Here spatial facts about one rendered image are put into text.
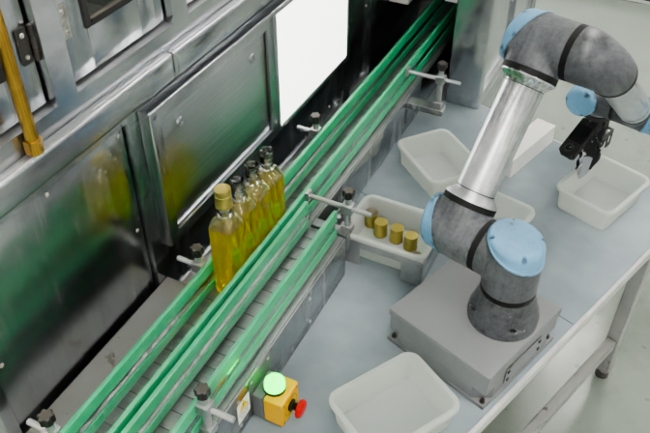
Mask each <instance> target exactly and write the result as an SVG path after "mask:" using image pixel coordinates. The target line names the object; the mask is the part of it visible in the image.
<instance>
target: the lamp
mask: <svg viewBox="0 0 650 433"><path fill-rule="evenodd" d="M285 390H286V383H285V379H284V377H283V376H282V375H281V374H279V373H277V372H274V373H270V374H269V375H267V376H266V377H265V379H264V391H265V393H266V394H267V395H269V396H272V397H277V396H280V395H282V394H284V392H285Z"/></svg>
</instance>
